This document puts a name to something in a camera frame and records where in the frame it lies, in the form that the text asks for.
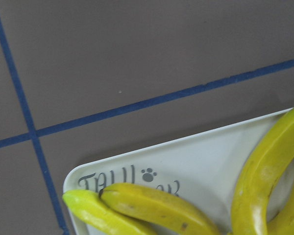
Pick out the bright yellow-green banana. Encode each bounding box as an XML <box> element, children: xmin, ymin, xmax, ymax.
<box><xmin>62</xmin><ymin>189</ymin><xmax>157</xmax><ymax>235</ymax></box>

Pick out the yellow banana with dark tip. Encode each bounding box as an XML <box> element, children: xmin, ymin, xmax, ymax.
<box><xmin>231</xmin><ymin>108</ymin><xmax>294</xmax><ymax>235</ymax></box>

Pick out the white rectangular bear tray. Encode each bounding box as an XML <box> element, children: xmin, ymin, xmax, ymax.
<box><xmin>63</xmin><ymin>111</ymin><xmax>284</xmax><ymax>235</ymax></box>

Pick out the deep yellow banana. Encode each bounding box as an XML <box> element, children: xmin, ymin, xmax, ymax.
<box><xmin>99</xmin><ymin>183</ymin><xmax>220</xmax><ymax>235</ymax></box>

